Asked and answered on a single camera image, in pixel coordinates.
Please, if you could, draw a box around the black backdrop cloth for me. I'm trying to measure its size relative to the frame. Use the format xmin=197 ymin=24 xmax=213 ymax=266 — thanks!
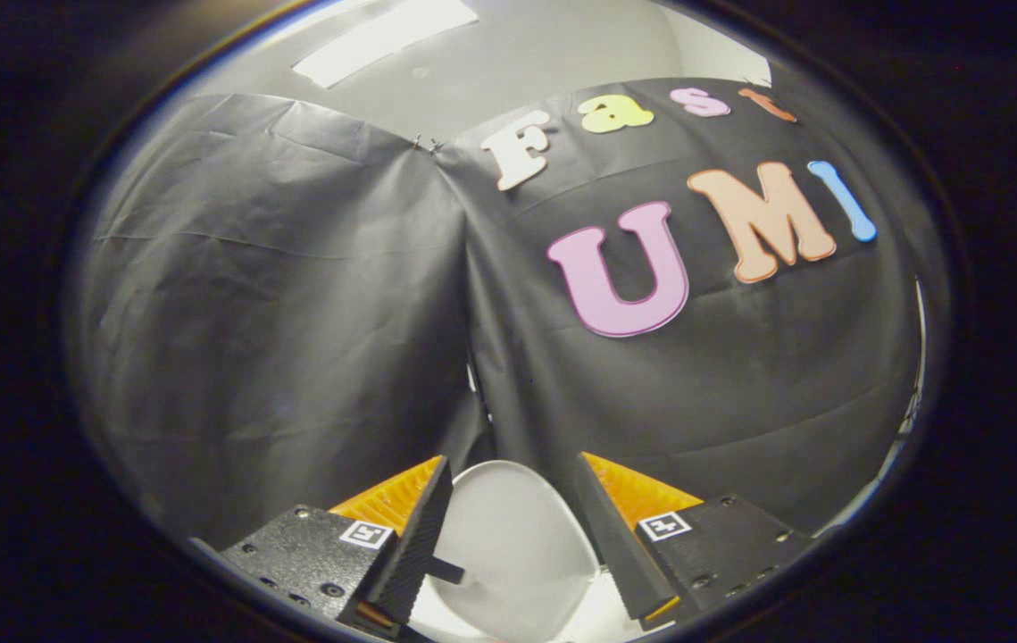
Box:
xmin=79 ymin=76 xmax=929 ymax=553

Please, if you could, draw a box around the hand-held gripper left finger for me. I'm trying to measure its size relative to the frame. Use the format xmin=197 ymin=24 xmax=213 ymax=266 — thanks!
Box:
xmin=218 ymin=455 xmax=455 ymax=639

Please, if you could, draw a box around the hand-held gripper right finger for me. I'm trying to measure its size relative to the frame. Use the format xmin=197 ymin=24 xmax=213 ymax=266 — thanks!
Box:
xmin=572 ymin=451 xmax=817 ymax=631

